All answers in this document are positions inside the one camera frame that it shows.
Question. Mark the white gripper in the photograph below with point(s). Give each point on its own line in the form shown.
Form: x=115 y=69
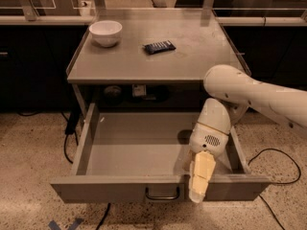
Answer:
x=207 y=139

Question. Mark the grey top drawer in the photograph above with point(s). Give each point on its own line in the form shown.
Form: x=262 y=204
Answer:
x=130 y=157

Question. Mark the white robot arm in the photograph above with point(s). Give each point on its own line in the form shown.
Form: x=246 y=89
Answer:
x=231 y=93

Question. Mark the grey drawer cabinet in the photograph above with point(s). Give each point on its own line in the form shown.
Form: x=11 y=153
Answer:
x=124 y=78

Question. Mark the dark blue snack bar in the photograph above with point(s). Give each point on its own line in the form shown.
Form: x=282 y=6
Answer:
x=159 y=47

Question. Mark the black power strip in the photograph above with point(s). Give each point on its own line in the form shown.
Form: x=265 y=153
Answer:
x=72 y=122

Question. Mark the white ceramic bowl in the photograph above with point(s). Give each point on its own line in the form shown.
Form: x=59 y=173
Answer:
x=106 y=33

